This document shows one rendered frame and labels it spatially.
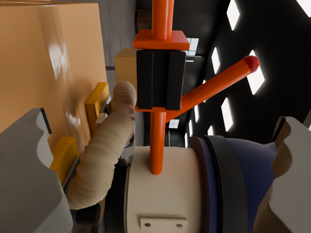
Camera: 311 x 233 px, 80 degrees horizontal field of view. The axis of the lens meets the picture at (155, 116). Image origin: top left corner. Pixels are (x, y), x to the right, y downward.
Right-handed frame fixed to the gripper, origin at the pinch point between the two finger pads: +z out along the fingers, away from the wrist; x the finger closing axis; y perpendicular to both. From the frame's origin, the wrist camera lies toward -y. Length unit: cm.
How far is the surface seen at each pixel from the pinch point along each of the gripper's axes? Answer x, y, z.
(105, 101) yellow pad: -10.7, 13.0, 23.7
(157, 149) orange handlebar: 0.1, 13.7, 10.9
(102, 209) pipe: -8.3, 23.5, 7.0
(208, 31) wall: 257, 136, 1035
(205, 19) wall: 225, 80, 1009
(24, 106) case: -12.8, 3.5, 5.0
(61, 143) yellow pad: -12.2, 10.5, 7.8
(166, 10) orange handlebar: 0.3, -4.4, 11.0
